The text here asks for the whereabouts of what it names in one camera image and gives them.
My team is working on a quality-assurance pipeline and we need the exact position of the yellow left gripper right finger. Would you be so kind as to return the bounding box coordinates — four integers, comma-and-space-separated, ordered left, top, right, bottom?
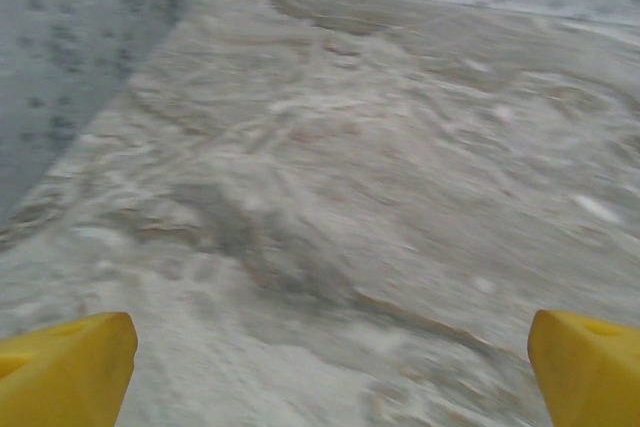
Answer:
528, 308, 640, 427

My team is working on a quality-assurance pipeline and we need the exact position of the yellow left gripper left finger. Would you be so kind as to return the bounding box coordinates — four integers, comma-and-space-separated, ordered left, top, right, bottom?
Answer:
0, 311, 139, 427

